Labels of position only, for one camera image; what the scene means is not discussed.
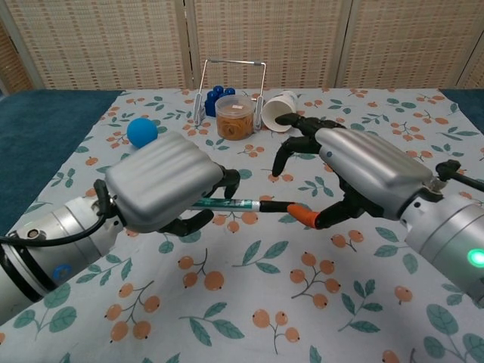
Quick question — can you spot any blue ball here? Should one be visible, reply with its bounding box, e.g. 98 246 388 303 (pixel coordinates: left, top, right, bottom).
126 117 159 149

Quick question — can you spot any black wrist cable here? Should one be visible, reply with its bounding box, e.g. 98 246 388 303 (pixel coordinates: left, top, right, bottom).
434 160 484 189
0 179 126 244

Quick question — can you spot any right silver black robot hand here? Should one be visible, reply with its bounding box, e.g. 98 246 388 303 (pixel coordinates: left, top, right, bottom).
271 112 434 231

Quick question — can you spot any woven bamboo screen panel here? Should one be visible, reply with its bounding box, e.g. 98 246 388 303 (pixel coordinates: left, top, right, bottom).
185 0 353 92
0 17 36 96
0 0 194 92
340 0 482 92
458 32 484 91

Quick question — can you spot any blue toy building brick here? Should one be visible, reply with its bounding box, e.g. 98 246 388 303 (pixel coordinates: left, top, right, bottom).
203 85 236 117

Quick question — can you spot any white paper cup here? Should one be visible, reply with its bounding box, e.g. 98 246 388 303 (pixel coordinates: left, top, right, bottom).
262 89 297 133

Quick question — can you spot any teal white marker body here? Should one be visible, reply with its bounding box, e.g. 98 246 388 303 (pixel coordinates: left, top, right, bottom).
191 196 262 213

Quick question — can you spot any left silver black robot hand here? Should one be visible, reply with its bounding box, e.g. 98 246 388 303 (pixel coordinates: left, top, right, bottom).
101 130 242 239

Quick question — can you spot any clear jar of rubber bands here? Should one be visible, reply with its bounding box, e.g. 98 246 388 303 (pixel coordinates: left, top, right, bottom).
215 95 255 141

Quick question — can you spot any black marker cap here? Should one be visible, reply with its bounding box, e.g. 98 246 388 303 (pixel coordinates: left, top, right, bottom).
259 200 295 216

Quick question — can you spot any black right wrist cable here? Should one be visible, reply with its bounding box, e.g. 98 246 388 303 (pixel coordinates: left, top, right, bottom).
434 160 484 189

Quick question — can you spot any floral printed tablecloth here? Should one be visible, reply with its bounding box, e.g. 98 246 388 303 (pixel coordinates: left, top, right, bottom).
0 87 484 363

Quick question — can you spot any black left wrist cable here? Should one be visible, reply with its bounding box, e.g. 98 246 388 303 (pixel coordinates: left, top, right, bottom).
0 179 126 244

